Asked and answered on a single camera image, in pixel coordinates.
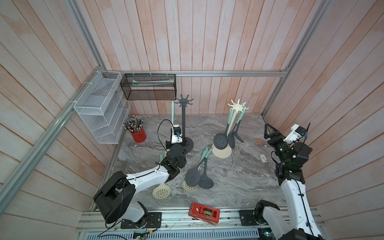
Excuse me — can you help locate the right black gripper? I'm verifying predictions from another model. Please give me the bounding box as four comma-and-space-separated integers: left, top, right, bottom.
264, 125, 291, 168

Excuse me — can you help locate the grey skimmer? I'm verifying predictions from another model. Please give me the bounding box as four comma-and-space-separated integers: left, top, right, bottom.
198, 147, 214, 189
227, 110, 244, 150
214, 108, 234, 150
233, 103, 247, 143

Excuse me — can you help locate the cream skimmer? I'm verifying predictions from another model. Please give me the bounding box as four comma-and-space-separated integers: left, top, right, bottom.
152, 151, 172, 200
171, 101, 175, 125
182, 181, 200, 192

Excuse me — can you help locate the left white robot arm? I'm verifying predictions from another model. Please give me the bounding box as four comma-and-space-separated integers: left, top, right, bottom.
94, 137, 194, 227

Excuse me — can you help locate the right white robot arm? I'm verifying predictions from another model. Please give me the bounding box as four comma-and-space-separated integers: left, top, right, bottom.
254, 124, 323, 240

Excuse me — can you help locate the dark grey utensil rack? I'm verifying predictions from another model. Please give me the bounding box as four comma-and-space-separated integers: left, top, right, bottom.
176, 95, 194, 153

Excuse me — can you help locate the cream utensil rack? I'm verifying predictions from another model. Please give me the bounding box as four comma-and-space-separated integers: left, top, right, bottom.
212, 100, 243, 159

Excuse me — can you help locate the small white label tag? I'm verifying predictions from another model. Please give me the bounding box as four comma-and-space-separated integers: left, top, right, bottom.
260, 154, 268, 163

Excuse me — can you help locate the grey solid spoon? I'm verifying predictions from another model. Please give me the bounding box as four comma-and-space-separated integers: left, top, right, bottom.
185, 146, 209, 187

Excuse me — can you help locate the red pencil cup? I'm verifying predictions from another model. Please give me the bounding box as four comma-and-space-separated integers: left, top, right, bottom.
123, 115, 147, 143

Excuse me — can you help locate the red tape dispenser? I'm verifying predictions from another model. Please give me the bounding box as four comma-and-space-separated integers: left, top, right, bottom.
188, 202, 221, 225

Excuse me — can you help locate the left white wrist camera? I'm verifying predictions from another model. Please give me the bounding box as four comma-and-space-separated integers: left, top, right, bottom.
171, 125, 183, 144

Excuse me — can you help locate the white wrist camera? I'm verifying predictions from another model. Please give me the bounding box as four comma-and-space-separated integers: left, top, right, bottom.
171, 125, 183, 144
283, 124, 308, 144

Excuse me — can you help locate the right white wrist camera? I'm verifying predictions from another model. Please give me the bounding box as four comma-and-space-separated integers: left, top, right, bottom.
283, 124, 308, 144

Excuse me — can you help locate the aluminium frame rail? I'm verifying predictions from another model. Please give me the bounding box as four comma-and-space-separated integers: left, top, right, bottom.
116, 70, 288, 77

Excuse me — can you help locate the black mesh wall basket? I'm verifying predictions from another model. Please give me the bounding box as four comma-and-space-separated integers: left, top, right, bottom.
120, 73, 177, 101

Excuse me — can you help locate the white wire mesh shelf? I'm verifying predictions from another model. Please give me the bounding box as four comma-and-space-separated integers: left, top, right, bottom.
74, 71, 130, 145

